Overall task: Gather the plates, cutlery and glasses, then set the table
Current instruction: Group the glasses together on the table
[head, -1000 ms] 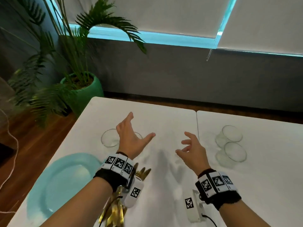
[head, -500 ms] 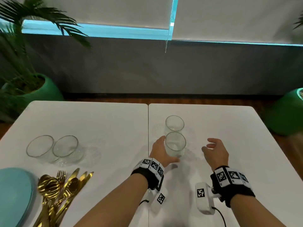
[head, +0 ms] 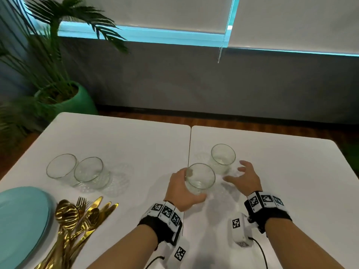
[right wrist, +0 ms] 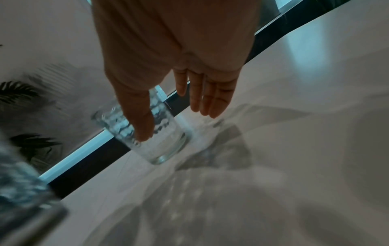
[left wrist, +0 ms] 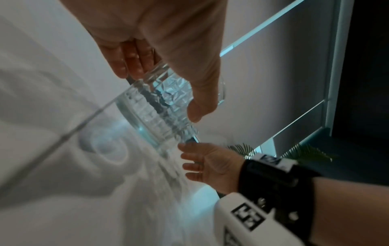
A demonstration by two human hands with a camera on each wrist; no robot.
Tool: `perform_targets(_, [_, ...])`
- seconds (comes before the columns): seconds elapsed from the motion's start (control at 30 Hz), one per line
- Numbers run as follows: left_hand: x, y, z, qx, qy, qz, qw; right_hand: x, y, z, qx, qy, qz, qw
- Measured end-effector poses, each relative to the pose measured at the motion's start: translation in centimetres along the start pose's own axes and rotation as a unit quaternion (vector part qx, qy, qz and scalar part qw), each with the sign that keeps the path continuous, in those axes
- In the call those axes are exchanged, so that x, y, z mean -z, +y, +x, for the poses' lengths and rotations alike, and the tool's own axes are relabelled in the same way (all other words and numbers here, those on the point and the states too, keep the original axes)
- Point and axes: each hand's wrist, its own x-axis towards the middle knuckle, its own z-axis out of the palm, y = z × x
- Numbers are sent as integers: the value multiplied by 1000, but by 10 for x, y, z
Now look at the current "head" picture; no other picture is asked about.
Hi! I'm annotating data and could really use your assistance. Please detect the blind bead chain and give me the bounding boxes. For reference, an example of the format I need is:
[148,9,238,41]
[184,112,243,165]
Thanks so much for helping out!
[217,0,236,64]

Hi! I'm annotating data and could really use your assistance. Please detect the black left marker wristband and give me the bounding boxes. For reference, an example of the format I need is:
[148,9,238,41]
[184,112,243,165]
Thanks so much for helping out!
[137,201,184,245]

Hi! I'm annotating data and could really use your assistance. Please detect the black camera cable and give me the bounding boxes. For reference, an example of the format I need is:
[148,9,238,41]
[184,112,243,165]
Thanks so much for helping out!
[143,256,166,269]
[249,237,269,269]

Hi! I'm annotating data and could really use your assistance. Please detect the person's left hand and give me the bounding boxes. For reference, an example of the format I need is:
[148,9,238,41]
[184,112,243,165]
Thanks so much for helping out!
[163,167,208,213]

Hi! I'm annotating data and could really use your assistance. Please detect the black left camera cable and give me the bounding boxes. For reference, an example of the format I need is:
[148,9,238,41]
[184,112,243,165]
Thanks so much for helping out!
[143,256,166,269]

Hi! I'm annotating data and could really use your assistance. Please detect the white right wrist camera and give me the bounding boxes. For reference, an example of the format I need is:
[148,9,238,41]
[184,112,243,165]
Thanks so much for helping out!
[231,212,254,248]

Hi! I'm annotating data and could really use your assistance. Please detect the cyan lit window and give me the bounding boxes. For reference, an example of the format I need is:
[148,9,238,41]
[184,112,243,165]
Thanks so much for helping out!
[28,19,359,57]

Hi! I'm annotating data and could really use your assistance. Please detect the white roller blind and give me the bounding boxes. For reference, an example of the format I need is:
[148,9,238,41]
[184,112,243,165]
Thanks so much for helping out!
[81,0,236,34]
[227,0,359,55]

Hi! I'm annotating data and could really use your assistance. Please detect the person's right hand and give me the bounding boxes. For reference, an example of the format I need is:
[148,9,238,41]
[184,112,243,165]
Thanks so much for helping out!
[223,160,263,196]

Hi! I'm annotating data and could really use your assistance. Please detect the black right marker wristband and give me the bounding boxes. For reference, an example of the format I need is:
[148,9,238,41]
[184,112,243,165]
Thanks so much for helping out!
[244,191,293,234]

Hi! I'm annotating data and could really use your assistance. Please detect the gold fork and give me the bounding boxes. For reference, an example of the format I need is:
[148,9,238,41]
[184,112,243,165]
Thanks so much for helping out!
[76,196,91,222]

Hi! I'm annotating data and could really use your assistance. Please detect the black marker wristband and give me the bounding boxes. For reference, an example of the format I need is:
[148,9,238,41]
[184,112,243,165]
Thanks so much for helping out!
[244,191,293,234]
[137,201,184,245]

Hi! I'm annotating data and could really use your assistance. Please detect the green plant pot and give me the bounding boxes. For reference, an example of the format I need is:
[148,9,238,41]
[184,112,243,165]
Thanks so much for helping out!
[33,81,99,121]

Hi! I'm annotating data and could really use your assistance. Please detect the black right camera cable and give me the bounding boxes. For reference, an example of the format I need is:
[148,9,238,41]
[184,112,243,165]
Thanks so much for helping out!
[249,237,269,269]

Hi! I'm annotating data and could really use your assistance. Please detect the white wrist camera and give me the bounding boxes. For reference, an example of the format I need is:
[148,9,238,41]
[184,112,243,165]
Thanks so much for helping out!
[165,238,190,269]
[231,212,254,248]

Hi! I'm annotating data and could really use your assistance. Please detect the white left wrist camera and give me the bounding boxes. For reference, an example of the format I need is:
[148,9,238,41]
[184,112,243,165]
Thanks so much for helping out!
[165,238,190,269]

